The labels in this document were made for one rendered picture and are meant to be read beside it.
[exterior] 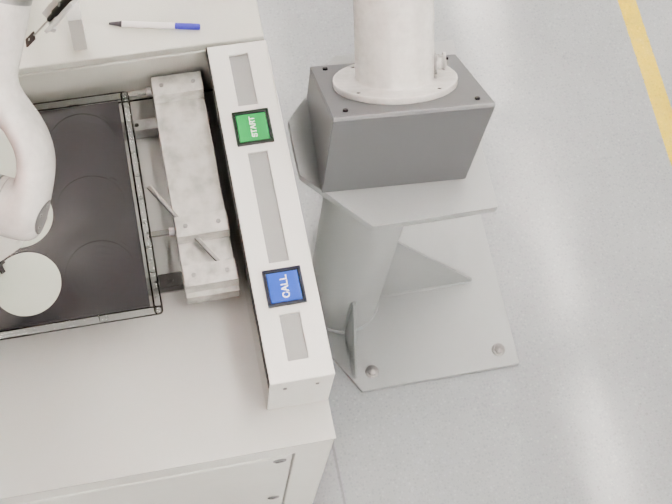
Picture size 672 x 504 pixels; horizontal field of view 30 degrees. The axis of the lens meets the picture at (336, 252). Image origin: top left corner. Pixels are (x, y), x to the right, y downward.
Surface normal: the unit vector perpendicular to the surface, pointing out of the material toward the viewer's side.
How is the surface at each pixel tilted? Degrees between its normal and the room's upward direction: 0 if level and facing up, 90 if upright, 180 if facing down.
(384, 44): 52
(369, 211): 0
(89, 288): 0
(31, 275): 0
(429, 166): 90
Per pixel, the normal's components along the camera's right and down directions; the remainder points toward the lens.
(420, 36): 0.57, 0.35
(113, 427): 0.07, -0.37
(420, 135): 0.15, 0.92
